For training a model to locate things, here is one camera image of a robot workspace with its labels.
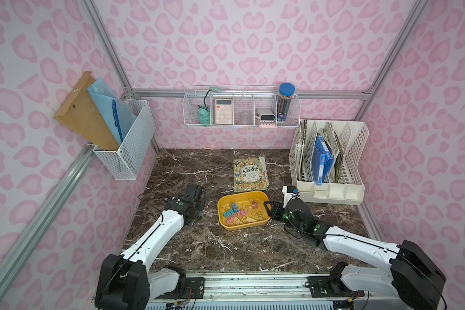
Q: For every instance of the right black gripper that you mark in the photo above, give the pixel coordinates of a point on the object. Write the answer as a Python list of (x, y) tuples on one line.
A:
[(275, 210)]

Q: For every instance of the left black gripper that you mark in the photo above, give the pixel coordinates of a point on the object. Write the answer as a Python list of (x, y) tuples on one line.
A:
[(196, 211)]

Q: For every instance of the yellow plastic storage tray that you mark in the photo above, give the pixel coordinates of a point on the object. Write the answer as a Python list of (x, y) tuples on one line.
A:
[(243, 210)]

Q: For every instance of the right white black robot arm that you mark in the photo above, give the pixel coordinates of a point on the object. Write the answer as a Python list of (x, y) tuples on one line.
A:
[(402, 271)]

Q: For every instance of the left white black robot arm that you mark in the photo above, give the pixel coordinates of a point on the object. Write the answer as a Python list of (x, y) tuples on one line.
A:
[(126, 281)]

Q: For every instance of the blue file folder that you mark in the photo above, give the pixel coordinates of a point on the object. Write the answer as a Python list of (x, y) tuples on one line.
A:
[(322, 160)]

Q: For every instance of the illustrated children's history book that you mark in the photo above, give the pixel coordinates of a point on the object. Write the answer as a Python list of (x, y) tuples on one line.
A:
[(250, 174)]

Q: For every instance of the white plastic file organizer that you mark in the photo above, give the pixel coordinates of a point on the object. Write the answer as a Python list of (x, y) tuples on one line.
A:
[(350, 188)]

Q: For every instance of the green mini desk fan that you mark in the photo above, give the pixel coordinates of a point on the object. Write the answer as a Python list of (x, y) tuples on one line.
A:
[(204, 116)]

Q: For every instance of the papers in file organizer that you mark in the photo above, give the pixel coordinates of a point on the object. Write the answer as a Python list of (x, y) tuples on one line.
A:
[(302, 151)]

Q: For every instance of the white desk calculator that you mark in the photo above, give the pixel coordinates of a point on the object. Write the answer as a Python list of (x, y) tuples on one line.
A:
[(224, 111)]

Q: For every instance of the clear glass cup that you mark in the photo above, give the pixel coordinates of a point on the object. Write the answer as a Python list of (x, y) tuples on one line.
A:
[(246, 119)]

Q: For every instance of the blue pen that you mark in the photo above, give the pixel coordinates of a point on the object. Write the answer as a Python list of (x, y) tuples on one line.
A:
[(116, 120)]

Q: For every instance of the light blue document folder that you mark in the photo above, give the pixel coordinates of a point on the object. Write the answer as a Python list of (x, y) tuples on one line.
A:
[(102, 97)]

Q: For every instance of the blue lid pencil tube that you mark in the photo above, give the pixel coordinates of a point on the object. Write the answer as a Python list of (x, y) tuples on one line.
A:
[(286, 92)]

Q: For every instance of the brown kraft envelope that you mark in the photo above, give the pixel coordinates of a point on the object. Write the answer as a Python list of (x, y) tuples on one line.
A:
[(79, 113)]

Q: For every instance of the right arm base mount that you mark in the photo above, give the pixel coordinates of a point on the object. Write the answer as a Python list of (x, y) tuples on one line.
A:
[(331, 286)]

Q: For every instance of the white mesh wall basket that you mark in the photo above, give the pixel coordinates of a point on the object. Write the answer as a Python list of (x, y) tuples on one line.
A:
[(126, 162)]

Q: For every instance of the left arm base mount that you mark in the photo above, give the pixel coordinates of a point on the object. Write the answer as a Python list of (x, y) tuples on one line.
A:
[(171, 282)]

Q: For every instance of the white wire wall shelf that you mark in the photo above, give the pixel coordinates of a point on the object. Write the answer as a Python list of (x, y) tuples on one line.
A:
[(245, 99)]

